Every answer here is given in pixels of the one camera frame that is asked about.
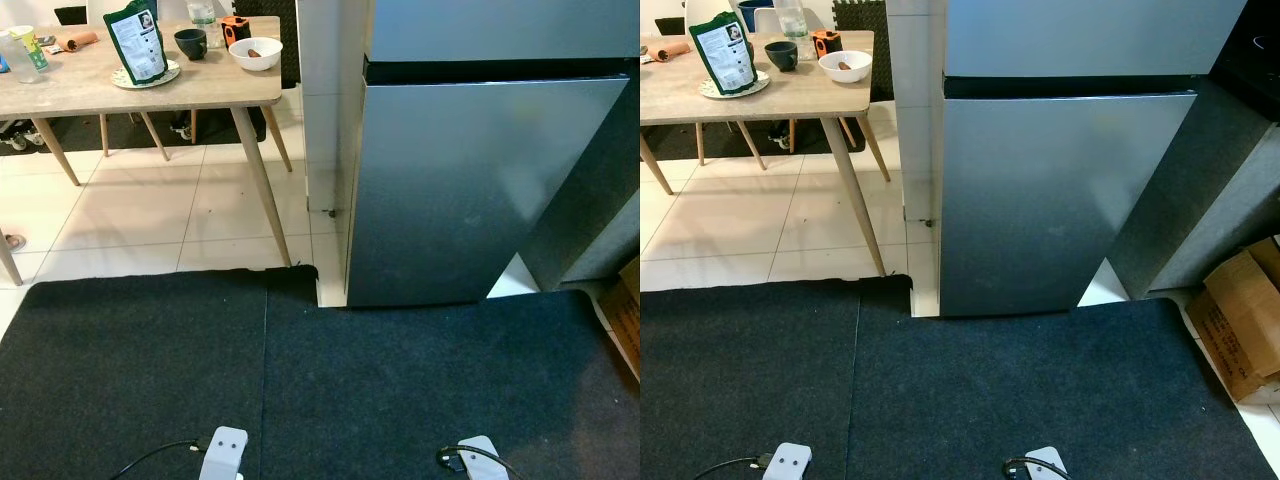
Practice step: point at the small bottle with orange cap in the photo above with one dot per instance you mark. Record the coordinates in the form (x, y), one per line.
(668, 49)
(75, 41)

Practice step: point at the white bowl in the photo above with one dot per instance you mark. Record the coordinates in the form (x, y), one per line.
(845, 72)
(255, 60)

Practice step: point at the yellow noodle cup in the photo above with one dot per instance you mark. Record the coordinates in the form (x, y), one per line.
(30, 50)

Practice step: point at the silver fridge door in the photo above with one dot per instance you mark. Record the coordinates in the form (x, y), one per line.
(1050, 210)
(450, 210)

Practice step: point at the silver fridge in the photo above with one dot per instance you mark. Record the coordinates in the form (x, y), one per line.
(450, 200)
(1050, 200)

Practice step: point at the grey kitchen counter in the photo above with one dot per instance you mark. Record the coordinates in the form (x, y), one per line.
(1230, 220)
(610, 250)

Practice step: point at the brown cardboard box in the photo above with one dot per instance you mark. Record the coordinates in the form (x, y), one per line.
(625, 320)
(1240, 320)

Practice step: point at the floral round plate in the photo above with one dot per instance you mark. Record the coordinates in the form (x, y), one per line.
(172, 75)
(762, 86)

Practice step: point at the green and white pouch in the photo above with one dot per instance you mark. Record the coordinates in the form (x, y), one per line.
(725, 50)
(138, 45)

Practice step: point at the light wooden dining table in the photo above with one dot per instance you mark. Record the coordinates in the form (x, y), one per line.
(150, 95)
(800, 100)

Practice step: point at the dark green mug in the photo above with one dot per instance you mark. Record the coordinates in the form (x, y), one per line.
(190, 45)
(780, 55)

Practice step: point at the blue bin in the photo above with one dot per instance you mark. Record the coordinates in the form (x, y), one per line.
(750, 12)

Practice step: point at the tall clear plastic bottle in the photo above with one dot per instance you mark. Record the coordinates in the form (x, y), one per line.
(795, 18)
(203, 15)

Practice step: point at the orange and black tape measure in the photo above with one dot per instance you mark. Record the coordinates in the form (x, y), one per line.
(235, 30)
(826, 42)

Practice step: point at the white tiled pillar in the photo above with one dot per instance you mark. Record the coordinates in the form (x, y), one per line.
(915, 120)
(330, 120)

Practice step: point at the black foam mat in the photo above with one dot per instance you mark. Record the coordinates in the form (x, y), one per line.
(270, 20)
(865, 15)

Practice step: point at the dark floor carpet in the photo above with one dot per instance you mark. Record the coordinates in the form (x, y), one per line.
(300, 380)
(1000, 400)

